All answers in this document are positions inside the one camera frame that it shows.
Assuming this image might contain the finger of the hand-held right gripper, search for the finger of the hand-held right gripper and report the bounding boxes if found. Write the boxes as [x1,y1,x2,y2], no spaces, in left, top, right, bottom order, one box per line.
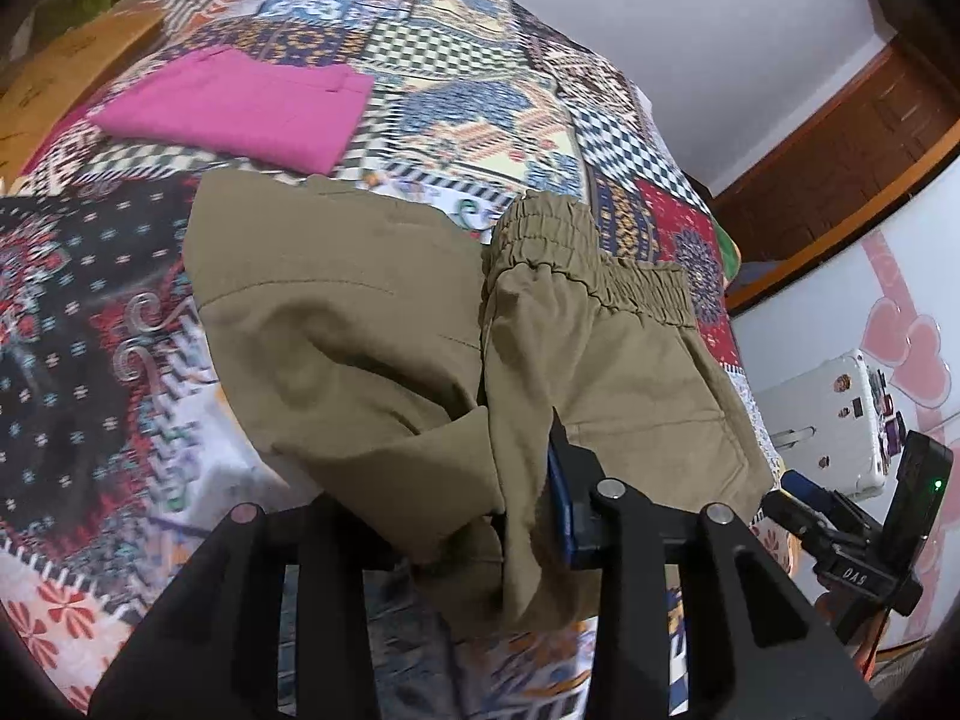
[760,492,837,550]
[778,469,856,530]

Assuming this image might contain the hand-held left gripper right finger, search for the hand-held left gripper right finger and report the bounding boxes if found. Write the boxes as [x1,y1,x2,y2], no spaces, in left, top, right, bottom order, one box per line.
[546,406,878,720]

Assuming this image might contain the patchwork printed blanket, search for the patchwork printed blanket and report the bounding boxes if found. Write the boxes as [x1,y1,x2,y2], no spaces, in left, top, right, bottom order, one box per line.
[0,0,796,720]

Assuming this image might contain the white suitcase with stickers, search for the white suitcase with stickers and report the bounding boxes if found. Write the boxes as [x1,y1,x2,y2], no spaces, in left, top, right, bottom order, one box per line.
[750,349,910,501]

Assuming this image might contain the folded pink pants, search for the folded pink pants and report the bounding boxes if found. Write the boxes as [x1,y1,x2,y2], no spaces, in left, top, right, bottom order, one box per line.
[88,49,376,175]

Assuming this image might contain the pink heart wall decal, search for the pink heart wall decal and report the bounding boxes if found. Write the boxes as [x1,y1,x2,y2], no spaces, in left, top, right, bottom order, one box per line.
[855,231,960,412]

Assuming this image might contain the brown wooden door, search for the brown wooden door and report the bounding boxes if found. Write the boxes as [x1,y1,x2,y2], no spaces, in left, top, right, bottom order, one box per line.
[709,0,960,314]

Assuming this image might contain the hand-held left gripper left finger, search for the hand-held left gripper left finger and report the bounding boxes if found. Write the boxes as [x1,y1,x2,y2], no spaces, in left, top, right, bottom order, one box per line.
[88,501,500,720]

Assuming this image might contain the olive green pants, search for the olive green pants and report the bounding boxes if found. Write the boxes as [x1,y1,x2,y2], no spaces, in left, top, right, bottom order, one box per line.
[184,169,777,635]

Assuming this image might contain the green cloth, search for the green cloth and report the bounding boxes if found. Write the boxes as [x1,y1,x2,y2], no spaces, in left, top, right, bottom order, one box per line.
[711,225,745,295]

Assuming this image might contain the wooden board with cutouts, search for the wooden board with cutouts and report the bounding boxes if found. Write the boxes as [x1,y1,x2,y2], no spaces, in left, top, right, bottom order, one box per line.
[0,6,167,190]

